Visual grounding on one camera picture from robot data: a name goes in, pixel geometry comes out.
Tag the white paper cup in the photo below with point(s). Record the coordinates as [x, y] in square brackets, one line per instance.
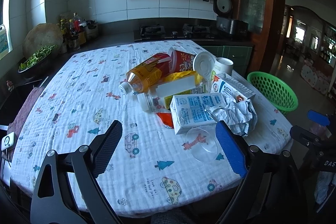
[223, 65]

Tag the polka dot play tent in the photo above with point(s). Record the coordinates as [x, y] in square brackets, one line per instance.
[316, 79]

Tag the green plastic basket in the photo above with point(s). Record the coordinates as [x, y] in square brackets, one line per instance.
[278, 93]

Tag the white plastic lid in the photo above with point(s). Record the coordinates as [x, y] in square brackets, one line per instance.
[203, 64]

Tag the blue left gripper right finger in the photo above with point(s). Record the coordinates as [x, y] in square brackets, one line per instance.
[231, 149]

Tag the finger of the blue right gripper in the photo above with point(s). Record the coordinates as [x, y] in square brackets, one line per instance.
[318, 118]

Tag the blue white milk carton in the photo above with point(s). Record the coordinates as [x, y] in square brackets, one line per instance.
[191, 110]

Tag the bowl of green vegetables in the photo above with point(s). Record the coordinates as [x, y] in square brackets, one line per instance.
[36, 62]

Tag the red sauce bottle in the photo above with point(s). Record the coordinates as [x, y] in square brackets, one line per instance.
[76, 22]

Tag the black gas stove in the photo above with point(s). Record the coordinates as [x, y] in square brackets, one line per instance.
[154, 33]

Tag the cartoon print tablecloth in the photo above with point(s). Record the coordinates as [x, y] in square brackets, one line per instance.
[151, 170]

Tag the tall milk carton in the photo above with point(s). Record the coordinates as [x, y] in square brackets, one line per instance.
[225, 84]

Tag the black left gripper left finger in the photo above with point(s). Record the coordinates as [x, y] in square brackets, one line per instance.
[103, 147]

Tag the clear bottle yellow label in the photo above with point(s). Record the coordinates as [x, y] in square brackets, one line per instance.
[158, 98]

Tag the orange drink plastic bottle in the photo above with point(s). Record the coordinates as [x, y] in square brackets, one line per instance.
[146, 74]

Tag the clear plastic dome lid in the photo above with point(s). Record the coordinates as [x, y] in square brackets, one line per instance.
[201, 143]

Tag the green kitchen cabinet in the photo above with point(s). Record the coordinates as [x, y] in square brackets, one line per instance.
[240, 55]

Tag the white paper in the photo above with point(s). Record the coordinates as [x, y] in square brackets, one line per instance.
[240, 117]

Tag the black rice cooker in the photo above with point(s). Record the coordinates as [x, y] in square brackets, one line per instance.
[224, 9]

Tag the red cartoon paper cup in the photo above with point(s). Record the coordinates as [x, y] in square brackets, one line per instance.
[180, 61]

